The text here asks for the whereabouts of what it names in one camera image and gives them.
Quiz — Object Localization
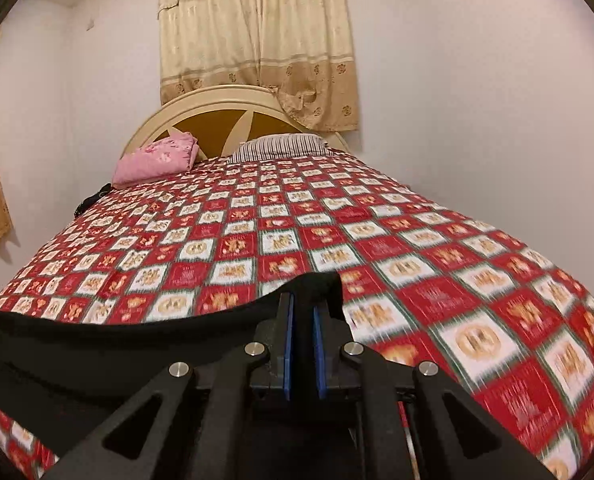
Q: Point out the pink folded blanket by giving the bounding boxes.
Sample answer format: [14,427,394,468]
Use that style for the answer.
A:
[111,132,199,188]

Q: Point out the beige curtain behind headboard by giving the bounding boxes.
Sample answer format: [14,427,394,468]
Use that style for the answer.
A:
[158,0,359,132]

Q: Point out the striped pillow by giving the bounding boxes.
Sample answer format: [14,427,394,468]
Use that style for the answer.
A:
[229,133,331,164]

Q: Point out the black pants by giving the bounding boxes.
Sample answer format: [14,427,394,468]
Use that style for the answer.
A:
[0,270,346,456]

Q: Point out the red teddy bear bedspread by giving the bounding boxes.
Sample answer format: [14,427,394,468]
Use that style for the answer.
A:
[0,152,594,479]

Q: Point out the cream wooden headboard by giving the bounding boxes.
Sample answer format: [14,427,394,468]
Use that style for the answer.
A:
[121,83,351,162]

